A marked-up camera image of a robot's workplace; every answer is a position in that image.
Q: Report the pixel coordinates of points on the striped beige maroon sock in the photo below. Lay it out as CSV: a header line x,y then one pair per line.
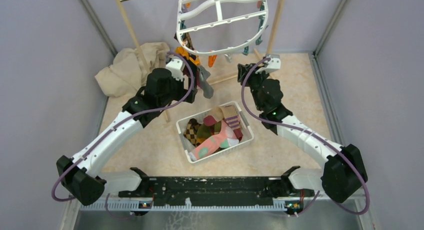
x,y
229,115

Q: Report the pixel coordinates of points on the olive green orange sock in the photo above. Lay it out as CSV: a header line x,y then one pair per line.
x,y
204,132

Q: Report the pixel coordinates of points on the beige crumpled cloth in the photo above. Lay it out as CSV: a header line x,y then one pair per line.
x,y
127,73

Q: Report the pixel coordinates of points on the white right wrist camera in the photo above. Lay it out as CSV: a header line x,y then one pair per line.
x,y
272,63

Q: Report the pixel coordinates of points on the grey sock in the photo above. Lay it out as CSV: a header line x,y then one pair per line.
x,y
208,90

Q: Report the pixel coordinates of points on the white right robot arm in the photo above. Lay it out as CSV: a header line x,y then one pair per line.
x,y
342,171

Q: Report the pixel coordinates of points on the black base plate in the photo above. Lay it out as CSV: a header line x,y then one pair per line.
x,y
215,191

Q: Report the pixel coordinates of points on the wooden drying rack frame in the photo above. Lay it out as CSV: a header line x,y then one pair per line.
x,y
275,25

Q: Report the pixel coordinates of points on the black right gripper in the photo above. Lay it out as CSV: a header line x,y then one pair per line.
x,y
252,74

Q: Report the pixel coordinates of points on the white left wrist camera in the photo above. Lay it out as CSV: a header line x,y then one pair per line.
x,y
176,67

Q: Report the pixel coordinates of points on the black sock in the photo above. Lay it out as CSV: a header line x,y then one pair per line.
x,y
194,70

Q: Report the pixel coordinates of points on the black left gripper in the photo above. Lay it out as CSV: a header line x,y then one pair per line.
x,y
181,85

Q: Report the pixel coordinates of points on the aluminium front rail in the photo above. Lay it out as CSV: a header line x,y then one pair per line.
x,y
138,204

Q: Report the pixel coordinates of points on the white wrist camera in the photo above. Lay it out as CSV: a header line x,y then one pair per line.
x,y
272,63
176,67

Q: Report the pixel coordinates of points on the white plastic basket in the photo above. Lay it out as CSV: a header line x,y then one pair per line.
x,y
248,135

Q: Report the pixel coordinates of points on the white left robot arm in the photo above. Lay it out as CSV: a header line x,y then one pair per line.
x,y
80,176

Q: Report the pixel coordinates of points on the thin brown argyle sock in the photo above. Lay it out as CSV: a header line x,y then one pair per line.
x,y
187,41

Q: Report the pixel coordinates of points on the orange clothes clip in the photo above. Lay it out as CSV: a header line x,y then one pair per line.
x,y
189,57

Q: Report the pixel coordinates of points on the pink sock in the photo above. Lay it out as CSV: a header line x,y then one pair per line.
x,y
225,139

